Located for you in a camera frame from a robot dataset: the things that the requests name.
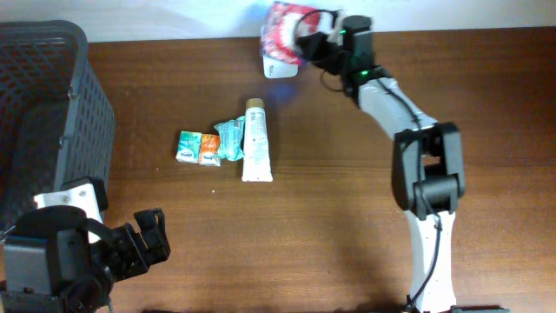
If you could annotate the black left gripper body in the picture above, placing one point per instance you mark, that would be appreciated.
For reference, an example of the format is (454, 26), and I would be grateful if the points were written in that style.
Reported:
(142, 243)

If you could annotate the teal small tissue pack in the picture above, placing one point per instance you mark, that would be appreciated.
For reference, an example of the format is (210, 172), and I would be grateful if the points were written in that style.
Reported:
(188, 148)

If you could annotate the red purple tissue pack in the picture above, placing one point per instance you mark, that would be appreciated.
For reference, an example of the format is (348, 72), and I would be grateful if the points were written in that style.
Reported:
(287, 22)

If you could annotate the grey plastic basket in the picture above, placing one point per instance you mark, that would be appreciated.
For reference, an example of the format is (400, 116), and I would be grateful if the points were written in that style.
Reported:
(57, 124)

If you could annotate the white cream tube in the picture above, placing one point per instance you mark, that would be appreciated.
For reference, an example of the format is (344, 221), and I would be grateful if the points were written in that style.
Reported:
(256, 160)

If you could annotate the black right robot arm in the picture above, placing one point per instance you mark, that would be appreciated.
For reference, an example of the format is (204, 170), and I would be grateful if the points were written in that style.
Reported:
(427, 177)

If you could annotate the orange small tissue pack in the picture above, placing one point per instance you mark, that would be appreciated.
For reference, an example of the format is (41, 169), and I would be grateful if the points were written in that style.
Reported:
(208, 155)

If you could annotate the green wipes pack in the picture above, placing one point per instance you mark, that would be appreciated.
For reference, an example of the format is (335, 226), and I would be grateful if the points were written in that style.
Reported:
(231, 136)

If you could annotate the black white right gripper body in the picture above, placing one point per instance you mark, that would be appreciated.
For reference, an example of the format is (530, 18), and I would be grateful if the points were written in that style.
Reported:
(313, 44)

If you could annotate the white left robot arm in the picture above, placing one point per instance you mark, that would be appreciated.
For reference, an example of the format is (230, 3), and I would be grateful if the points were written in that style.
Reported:
(61, 257)

